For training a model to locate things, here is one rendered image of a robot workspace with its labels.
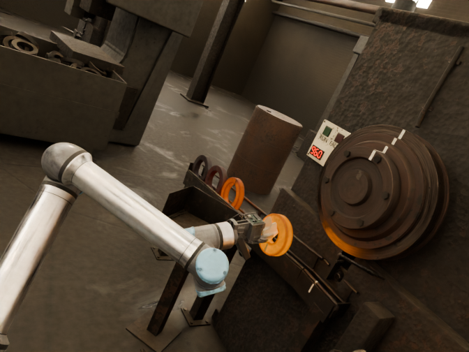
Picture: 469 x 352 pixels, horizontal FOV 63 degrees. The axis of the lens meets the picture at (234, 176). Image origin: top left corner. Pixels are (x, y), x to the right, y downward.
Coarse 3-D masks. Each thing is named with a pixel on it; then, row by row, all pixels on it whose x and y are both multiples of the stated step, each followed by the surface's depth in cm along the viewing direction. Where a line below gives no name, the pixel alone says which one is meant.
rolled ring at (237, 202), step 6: (228, 180) 206; (234, 180) 201; (240, 180) 201; (228, 186) 208; (240, 186) 197; (222, 192) 209; (228, 192) 209; (240, 192) 196; (240, 198) 196; (234, 204) 197; (240, 204) 197
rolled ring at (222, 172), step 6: (210, 168) 222; (216, 168) 216; (222, 168) 214; (210, 174) 221; (222, 174) 211; (210, 180) 223; (222, 180) 210; (210, 186) 222; (222, 186) 210; (216, 192) 212
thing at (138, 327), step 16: (176, 192) 167; (192, 192) 181; (176, 208) 176; (192, 208) 182; (208, 208) 179; (224, 208) 176; (192, 224) 173; (208, 224) 178; (176, 272) 175; (176, 288) 176; (160, 304) 181; (144, 320) 191; (160, 320) 182; (144, 336) 182; (160, 336) 186; (176, 336) 190
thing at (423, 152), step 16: (368, 128) 139; (384, 128) 134; (400, 128) 129; (416, 144) 123; (432, 160) 118; (320, 176) 153; (432, 176) 118; (320, 192) 151; (432, 192) 117; (320, 208) 150; (432, 208) 116; (416, 224) 119; (432, 224) 120; (336, 240) 142; (400, 240) 122; (416, 240) 118; (368, 256) 130; (384, 256) 126
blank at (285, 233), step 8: (272, 216) 142; (280, 216) 139; (280, 224) 138; (288, 224) 137; (280, 232) 137; (288, 232) 135; (272, 240) 144; (280, 240) 136; (288, 240) 135; (264, 248) 142; (272, 248) 139; (280, 248) 136; (288, 248) 136
